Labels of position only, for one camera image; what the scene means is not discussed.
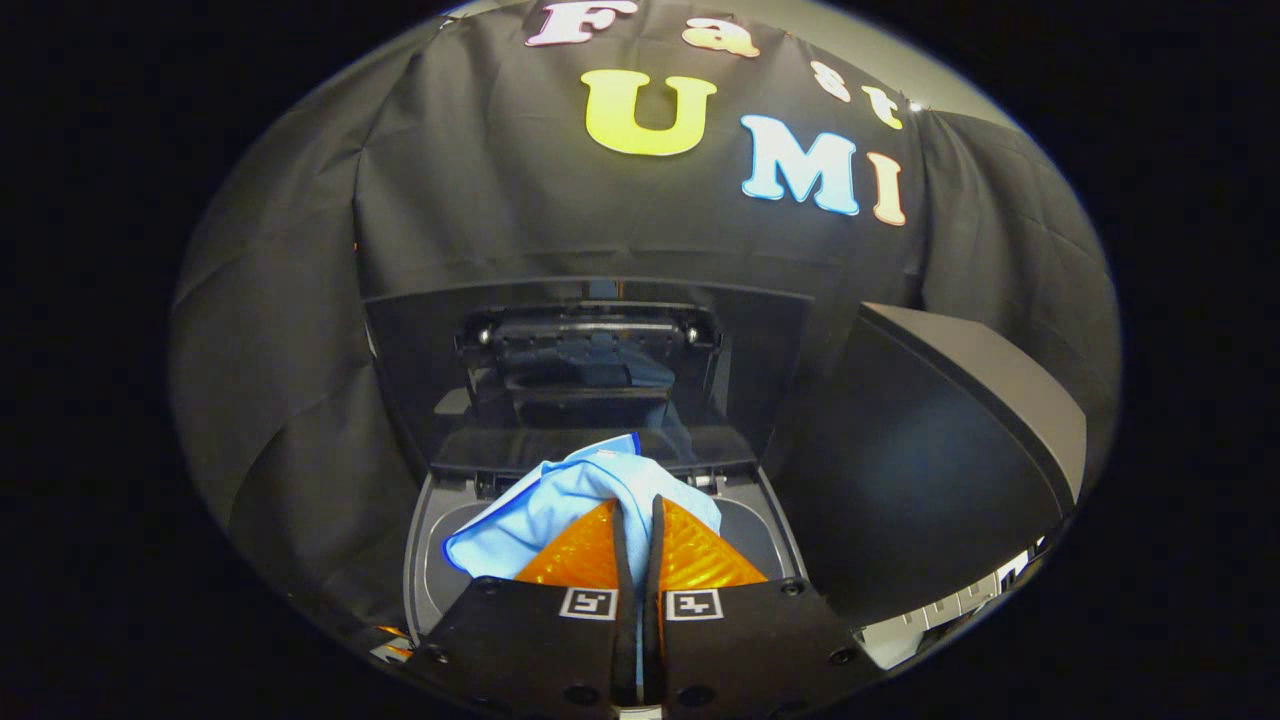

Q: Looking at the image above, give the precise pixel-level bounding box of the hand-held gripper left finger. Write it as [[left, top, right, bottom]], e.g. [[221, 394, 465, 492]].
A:
[[405, 497, 641, 720]]

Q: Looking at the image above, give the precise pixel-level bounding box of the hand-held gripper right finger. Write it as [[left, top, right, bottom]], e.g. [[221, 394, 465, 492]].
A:
[[645, 493, 886, 720]]

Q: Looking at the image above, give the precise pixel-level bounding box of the light blue polo shirt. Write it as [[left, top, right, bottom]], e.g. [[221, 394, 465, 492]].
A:
[[443, 433, 723, 606]]

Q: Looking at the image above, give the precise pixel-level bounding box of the beige and black cabinet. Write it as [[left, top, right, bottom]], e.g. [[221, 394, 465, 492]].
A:
[[770, 302, 1088, 626]]

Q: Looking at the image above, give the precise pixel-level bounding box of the black backdrop cloth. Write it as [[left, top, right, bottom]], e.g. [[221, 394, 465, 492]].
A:
[[168, 0, 1121, 641]]

